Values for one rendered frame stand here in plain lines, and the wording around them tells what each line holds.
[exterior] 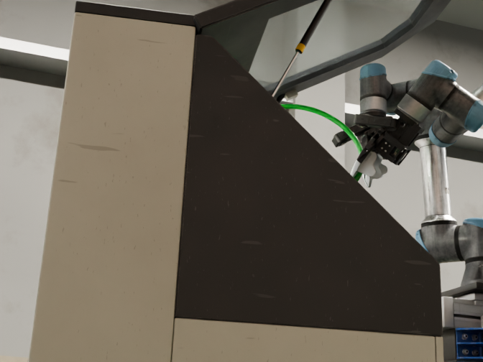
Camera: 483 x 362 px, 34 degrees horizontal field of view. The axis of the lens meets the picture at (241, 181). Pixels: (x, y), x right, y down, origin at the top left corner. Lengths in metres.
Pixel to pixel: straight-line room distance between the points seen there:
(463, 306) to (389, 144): 0.65
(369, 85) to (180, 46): 0.64
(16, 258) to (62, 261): 2.30
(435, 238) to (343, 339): 0.96
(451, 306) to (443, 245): 0.26
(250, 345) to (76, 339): 0.35
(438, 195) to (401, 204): 2.06
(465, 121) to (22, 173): 2.60
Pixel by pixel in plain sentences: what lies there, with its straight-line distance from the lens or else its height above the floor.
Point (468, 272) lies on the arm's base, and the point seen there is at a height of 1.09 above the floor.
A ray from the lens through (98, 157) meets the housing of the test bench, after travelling 1.71.
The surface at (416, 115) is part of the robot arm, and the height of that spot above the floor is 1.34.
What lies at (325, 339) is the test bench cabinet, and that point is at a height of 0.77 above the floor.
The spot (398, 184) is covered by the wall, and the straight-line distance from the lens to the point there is 4.69.
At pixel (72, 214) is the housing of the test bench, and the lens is 1.67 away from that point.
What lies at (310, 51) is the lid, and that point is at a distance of 2.39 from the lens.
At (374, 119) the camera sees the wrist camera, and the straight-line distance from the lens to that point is 2.00.
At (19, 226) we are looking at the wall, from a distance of 3.98.
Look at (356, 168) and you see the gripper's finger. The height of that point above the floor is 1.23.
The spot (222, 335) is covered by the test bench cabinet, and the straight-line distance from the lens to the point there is 1.63.
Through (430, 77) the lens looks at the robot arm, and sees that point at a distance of 1.97.
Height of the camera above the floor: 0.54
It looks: 19 degrees up
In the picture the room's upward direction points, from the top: 3 degrees clockwise
